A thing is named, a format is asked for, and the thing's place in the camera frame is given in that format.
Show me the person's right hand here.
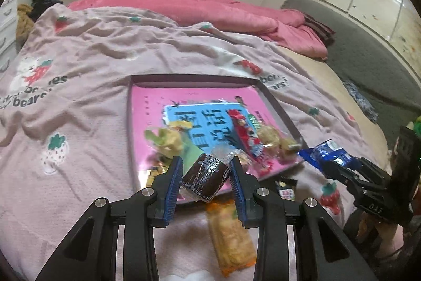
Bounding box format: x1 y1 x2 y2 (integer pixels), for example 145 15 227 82
358 213 407 260

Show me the orange cracker packet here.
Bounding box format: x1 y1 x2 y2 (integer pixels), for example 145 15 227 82
206 198 258 278

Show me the brown cake packet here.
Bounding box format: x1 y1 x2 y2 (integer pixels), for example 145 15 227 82
178 144 238 203

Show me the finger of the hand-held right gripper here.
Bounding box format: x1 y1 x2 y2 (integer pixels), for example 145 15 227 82
324 156 390 183
324 169 370 199

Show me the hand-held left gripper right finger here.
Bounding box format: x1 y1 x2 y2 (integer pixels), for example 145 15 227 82
229 157 379 281

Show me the dark tray with pink base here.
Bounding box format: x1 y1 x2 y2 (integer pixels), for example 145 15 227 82
127 73 305 203

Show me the green yellow cake packet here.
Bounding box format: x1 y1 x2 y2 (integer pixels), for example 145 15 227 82
144 121 195 155

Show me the blue snack packet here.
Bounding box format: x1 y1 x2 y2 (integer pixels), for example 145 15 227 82
299 139 354 173

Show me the dark striped pillow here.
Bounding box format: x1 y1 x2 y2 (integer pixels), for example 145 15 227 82
302 14 337 47

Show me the dark patterned cloth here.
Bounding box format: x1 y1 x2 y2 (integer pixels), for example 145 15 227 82
343 80 379 124

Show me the clear cookie packet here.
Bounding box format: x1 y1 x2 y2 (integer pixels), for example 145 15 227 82
258 125 298 165

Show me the light green snack packet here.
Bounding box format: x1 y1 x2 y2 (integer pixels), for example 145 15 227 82
179 144 206 171

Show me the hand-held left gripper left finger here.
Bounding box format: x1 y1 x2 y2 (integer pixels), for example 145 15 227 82
36 156 184 281

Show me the brown plush toy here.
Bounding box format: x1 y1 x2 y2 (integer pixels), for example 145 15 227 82
16 4 36 42

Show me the pink duvet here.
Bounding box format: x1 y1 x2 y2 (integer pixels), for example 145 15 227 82
67 0 329 60

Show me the pink strawberry printed blanket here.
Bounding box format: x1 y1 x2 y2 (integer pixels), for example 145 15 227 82
0 3 390 281

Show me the yellow snack packet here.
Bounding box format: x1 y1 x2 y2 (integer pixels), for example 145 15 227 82
143 154 172 188

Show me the dark cartoon snack packet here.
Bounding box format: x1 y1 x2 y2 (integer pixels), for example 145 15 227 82
274 178 298 201

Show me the red snack packet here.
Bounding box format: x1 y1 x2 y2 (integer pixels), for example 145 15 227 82
228 108 265 158

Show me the white drawer unit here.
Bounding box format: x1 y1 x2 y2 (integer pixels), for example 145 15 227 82
0 0 19 71

